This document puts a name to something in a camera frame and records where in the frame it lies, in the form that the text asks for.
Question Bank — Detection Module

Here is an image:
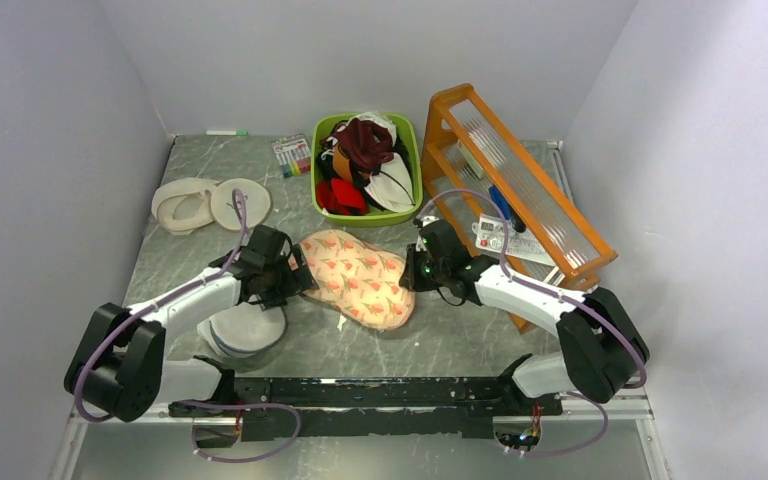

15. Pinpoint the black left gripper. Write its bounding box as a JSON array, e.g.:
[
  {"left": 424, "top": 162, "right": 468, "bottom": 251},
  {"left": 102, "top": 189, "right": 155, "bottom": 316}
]
[{"left": 257, "top": 243, "right": 318, "bottom": 311}]

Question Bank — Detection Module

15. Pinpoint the peach floral mesh laundry bag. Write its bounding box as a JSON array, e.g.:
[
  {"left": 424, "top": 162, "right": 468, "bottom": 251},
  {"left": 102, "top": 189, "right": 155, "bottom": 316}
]
[{"left": 299, "top": 229, "right": 416, "bottom": 331}]

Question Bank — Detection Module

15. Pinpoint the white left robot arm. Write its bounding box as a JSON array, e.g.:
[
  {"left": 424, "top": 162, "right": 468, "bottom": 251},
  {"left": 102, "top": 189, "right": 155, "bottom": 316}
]
[{"left": 64, "top": 225, "right": 316, "bottom": 423}]

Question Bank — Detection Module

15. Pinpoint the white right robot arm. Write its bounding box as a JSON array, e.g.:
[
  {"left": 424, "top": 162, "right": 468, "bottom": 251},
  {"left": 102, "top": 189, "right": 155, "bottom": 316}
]
[{"left": 400, "top": 216, "right": 650, "bottom": 414}]

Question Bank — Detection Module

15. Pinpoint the round white blue-trimmed laundry bag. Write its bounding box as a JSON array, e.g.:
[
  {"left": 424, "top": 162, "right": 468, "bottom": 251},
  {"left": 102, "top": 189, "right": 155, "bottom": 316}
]
[{"left": 196, "top": 303, "right": 287, "bottom": 359}]

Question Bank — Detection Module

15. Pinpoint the red bra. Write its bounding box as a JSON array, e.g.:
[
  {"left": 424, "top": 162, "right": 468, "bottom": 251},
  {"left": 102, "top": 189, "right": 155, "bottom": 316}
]
[{"left": 314, "top": 178, "right": 369, "bottom": 216}]

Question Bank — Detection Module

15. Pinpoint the white bra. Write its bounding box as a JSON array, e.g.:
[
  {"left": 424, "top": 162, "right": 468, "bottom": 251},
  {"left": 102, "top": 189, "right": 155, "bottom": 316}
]
[{"left": 364, "top": 153, "right": 416, "bottom": 213}]

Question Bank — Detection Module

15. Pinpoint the black bra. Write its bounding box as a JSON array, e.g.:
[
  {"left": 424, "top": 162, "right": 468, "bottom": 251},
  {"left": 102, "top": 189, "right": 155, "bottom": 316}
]
[{"left": 316, "top": 120, "right": 367, "bottom": 189}]

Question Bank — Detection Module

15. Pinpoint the orange bra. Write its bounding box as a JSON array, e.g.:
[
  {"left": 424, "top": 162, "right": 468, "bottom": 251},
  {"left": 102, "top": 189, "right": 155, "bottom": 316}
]
[{"left": 332, "top": 146, "right": 354, "bottom": 183}]

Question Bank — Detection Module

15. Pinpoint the open beige mesh laundry bag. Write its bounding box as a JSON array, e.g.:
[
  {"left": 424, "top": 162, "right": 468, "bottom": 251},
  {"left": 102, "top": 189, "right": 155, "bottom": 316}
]
[{"left": 151, "top": 177, "right": 219, "bottom": 235}]

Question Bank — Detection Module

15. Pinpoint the maroon bra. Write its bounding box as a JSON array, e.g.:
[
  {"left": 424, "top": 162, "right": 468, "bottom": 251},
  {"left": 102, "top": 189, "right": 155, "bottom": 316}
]
[{"left": 333, "top": 118, "right": 394, "bottom": 171}]

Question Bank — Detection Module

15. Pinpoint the green plastic basket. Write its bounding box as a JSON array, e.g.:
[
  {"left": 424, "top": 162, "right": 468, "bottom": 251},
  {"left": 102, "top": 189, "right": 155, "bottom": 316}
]
[{"left": 311, "top": 111, "right": 423, "bottom": 228}]

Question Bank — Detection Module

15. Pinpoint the white digital timer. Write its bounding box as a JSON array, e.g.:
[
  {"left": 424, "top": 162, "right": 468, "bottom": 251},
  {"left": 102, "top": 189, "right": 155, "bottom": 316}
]
[{"left": 471, "top": 214, "right": 515, "bottom": 254}]

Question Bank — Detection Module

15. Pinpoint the blue stapler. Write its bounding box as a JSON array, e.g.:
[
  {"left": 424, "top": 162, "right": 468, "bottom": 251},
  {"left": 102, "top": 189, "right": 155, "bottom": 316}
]
[{"left": 488, "top": 185, "right": 511, "bottom": 220}]

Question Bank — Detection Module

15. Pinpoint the pack of coloured markers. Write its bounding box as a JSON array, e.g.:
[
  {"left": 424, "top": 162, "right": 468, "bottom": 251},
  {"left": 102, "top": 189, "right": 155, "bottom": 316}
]
[{"left": 271, "top": 133, "right": 312, "bottom": 178}]

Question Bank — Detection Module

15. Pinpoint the orange wooden shelf rack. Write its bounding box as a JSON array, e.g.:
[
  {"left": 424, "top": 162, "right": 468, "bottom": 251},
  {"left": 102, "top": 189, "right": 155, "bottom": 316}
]
[{"left": 420, "top": 83, "right": 618, "bottom": 334}]

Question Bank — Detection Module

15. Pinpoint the green white staple box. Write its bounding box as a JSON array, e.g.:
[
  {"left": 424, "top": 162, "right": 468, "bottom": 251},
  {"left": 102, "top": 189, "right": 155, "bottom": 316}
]
[{"left": 455, "top": 141, "right": 485, "bottom": 180}]

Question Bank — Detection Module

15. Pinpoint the green white marker pen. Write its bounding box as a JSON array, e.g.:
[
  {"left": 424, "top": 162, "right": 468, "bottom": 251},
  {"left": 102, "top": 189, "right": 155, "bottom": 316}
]
[{"left": 205, "top": 129, "right": 249, "bottom": 136}]

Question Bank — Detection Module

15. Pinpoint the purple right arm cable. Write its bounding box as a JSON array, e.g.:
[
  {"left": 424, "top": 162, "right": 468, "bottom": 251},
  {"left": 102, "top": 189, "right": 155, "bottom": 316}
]
[{"left": 415, "top": 189, "right": 650, "bottom": 460}]

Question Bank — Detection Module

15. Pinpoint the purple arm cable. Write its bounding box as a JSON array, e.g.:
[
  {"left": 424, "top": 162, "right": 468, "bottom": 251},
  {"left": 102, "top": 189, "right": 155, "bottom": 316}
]
[
  {"left": 72, "top": 188, "right": 302, "bottom": 464},
  {"left": 415, "top": 189, "right": 650, "bottom": 460}
]

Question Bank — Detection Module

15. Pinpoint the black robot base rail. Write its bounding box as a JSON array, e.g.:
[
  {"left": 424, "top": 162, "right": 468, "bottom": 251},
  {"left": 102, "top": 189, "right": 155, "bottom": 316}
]
[{"left": 168, "top": 368, "right": 562, "bottom": 441}]

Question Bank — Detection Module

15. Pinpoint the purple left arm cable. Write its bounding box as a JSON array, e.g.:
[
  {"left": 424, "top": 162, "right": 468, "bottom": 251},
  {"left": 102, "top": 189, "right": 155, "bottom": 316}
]
[{"left": 72, "top": 188, "right": 302, "bottom": 464}]

